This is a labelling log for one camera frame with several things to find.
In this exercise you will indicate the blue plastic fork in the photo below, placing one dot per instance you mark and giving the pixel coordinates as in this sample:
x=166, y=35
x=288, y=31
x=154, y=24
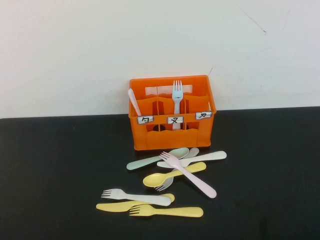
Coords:
x=177, y=96

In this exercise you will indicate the pink plastic spoon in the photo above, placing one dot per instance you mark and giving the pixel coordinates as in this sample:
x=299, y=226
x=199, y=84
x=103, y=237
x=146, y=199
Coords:
x=134, y=102

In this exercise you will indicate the yellow plastic fork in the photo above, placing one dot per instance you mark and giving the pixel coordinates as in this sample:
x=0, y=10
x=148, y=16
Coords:
x=175, y=212

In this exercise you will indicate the orange plastic cutlery holder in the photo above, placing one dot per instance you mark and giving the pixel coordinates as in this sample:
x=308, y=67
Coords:
x=172, y=140

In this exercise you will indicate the white fork character label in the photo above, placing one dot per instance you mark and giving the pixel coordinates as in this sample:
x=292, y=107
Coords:
x=175, y=120

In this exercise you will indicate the white spoon character label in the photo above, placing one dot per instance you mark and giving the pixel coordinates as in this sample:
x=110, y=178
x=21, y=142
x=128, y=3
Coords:
x=145, y=120

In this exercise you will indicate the white knife character label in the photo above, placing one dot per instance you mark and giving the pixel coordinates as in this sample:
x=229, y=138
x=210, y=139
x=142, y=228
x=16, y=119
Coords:
x=203, y=115

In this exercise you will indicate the green plastic spoon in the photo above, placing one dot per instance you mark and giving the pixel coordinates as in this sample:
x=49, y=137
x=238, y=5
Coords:
x=140, y=163

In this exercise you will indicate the yellow plastic spoon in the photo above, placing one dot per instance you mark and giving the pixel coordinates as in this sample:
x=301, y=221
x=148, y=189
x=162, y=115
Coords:
x=153, y=180

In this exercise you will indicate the white plastic knife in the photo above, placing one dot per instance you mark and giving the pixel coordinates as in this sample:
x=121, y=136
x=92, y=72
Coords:
x=212, y=155

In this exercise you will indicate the grey plastic fork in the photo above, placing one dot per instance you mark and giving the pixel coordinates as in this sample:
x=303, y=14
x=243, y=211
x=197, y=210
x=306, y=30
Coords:
x=166, y=183

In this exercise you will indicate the pink plastic fork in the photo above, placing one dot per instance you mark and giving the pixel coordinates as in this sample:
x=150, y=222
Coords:
x=198, y=184

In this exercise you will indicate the white plastic fork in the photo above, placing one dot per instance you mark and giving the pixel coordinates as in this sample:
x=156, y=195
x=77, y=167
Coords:
x=150, y=199

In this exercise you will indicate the yellow plastic knife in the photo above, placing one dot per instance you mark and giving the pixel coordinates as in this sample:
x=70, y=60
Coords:
x=112, y=207

